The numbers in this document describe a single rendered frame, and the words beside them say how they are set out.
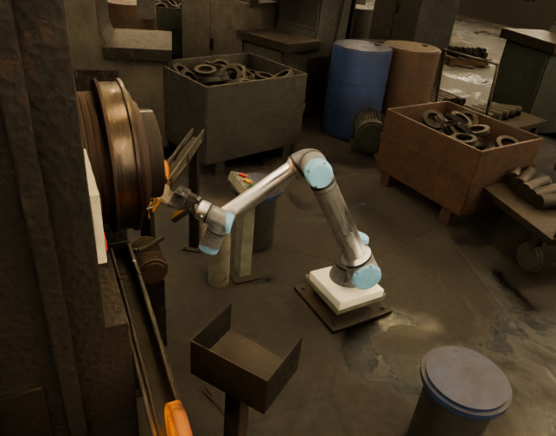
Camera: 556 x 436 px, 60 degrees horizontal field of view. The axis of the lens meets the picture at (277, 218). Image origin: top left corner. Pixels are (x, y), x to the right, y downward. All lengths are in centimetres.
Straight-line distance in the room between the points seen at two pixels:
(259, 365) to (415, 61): 396
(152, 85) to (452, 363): 320
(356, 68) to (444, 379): 341
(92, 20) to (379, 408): 334
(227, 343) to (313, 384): 81
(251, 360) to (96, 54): 315
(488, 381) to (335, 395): 69
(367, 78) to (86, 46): 246
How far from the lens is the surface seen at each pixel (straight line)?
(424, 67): 511
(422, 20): 618
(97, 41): 422
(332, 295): 255
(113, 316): 134
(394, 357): 256
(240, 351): 160
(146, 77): 425
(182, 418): 123
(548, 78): 612
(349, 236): 226
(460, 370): 198
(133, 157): 137
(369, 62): 478
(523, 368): 279
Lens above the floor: 176
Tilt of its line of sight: 31 degrees down
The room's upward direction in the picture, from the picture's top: 6 degrees clockwise
